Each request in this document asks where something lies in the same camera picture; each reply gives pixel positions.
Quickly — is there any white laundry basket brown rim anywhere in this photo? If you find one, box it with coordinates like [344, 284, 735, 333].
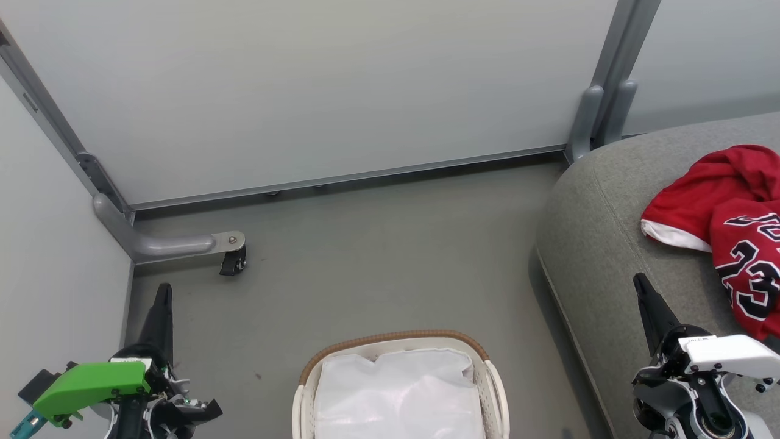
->
[291, 329, 511, 439]

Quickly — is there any red basketball jersey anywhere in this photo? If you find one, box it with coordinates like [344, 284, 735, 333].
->
[640, 144, 780, 342]

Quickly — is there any black left cable teal plug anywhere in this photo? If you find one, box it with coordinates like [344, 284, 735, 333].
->
[9, 407, 49, 439]

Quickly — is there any grey partition upright post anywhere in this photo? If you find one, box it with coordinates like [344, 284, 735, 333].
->
[590, 0, 663, 147]

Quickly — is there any grey partition bottom rail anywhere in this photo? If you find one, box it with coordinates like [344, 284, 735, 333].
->
[125, 144, 569, 213]

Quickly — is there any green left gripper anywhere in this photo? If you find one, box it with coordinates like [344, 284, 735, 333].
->
[32, 282, 179, 429]

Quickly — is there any white cloth basket liner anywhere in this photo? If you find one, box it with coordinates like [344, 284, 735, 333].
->
[313, 348, 489, 439]

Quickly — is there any grey partition post bracket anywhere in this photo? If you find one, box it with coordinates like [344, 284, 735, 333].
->
[600, 79, 639, 147]
[564, 84, 605, 164]

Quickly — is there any grey partition corner post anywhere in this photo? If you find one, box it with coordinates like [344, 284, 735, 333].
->
[0, 18, 136, 221]

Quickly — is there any black caster wheel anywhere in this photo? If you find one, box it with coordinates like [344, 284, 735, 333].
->
[219, 246, 248, 277]

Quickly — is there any grey fabric sofa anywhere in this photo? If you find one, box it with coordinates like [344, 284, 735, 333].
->
[535, 112, 780, 439]

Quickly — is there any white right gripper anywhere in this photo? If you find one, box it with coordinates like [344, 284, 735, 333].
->
[632, 272, 780, 384]

